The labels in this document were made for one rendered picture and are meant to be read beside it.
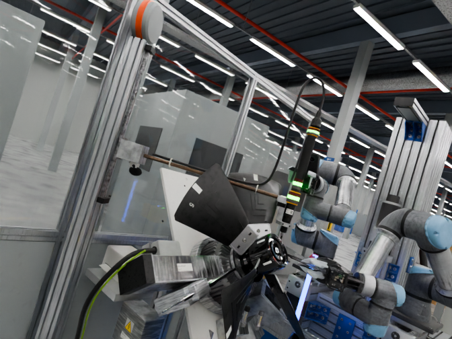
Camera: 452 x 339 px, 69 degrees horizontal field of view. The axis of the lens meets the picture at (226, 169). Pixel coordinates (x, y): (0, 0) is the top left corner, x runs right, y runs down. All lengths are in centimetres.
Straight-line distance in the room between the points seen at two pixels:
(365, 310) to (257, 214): 51
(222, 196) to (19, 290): 88
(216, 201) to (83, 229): 55
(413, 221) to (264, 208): 57
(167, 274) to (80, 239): 49
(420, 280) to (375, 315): 51
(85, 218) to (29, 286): 37
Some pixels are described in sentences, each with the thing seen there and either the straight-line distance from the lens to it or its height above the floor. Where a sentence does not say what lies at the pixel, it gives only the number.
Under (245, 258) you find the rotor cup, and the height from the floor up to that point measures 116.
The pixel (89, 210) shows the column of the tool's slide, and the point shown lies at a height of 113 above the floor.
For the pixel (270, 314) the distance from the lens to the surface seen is 132.
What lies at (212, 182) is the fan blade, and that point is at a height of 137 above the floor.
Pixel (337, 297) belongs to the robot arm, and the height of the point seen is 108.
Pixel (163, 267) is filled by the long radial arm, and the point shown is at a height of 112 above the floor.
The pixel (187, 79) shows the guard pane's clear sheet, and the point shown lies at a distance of 169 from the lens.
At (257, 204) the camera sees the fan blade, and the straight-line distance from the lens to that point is 124.
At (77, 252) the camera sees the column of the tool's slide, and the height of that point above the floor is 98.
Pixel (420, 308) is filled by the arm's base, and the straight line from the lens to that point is 183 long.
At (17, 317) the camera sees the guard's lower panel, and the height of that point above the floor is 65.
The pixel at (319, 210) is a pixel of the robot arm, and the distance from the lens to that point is 144.
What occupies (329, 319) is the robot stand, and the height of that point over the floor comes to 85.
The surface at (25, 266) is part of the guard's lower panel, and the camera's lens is 149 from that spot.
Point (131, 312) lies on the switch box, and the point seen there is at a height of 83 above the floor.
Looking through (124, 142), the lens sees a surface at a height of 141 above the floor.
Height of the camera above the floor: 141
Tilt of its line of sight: 1 degrees up
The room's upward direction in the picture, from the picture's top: 17 degrees clockwise
